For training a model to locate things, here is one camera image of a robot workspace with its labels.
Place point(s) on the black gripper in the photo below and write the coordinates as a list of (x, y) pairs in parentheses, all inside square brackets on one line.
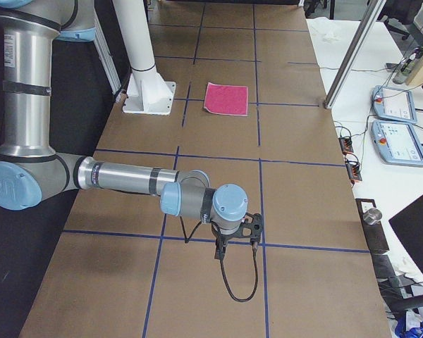
[(221, 241)]

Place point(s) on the pink towel white edge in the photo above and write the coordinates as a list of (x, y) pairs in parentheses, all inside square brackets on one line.
[(223, 99)]

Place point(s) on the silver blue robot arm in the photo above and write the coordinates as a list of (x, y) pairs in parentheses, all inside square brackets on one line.
[(32, 171)]

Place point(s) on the lower orange black connector box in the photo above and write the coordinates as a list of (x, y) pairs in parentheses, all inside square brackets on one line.
[(353, 170)]

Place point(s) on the orange black connector box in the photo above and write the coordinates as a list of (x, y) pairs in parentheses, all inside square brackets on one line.
[(353, 170), (346, 145)]

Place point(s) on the upper orange black connector box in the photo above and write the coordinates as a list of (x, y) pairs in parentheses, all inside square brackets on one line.
[(346, 145)]

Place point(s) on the black monitor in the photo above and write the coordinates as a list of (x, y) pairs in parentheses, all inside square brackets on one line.
[(408, 227)]

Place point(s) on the near teach pendant tablet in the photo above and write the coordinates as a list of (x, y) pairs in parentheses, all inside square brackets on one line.
[(397, 143)]

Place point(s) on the teach pendant tablet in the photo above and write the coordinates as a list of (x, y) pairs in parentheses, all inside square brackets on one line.
[(397, 143), (394, 104)]

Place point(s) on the blue plastic bag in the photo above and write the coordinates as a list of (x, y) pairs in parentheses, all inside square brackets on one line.
[(409, 326)]

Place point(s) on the far teach pendant tablet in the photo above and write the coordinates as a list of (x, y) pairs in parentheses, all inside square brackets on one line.
[(394, 104)]

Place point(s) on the crumpled white tissue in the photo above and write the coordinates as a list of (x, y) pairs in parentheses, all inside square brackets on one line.
[(331, 36)]

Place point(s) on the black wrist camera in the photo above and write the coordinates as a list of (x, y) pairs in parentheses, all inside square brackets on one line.
[(252, 227)]

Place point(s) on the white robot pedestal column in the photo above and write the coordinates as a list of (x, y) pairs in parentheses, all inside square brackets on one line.
[(148, 92)]

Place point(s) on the aluminium frame post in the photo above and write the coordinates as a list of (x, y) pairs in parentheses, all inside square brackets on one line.
[(364, 28)]

